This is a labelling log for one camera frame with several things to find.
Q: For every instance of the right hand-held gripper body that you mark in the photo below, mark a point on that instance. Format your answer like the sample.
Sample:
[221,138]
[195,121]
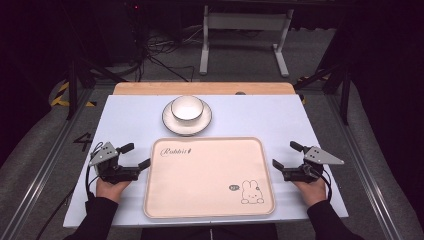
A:
[316,158]

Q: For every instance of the aluminium rail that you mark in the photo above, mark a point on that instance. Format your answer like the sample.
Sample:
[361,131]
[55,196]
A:
[363,166]
[40,173]

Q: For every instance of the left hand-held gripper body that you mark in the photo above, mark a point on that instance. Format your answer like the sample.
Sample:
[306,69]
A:
[108,168]

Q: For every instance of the white bowl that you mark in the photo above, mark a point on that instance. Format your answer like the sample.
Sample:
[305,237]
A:
[187,108]

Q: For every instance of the black tripod stand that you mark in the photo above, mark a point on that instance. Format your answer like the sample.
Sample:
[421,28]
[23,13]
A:
[75,83]
[343,86]

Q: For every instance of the white metal table frame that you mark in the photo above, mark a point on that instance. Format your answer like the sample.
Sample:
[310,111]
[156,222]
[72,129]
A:
[246,21]

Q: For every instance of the person's left hand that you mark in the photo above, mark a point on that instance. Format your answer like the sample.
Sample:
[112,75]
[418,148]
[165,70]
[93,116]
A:
[108,190]

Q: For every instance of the person's right hand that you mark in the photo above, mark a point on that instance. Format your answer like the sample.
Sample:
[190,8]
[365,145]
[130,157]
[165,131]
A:
[313,193]

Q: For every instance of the white dark-rimmed plate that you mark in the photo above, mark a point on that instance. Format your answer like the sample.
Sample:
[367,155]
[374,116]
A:
[200,126]

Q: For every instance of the beige rabbit print tray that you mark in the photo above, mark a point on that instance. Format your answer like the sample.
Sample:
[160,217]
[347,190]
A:
[206,180]

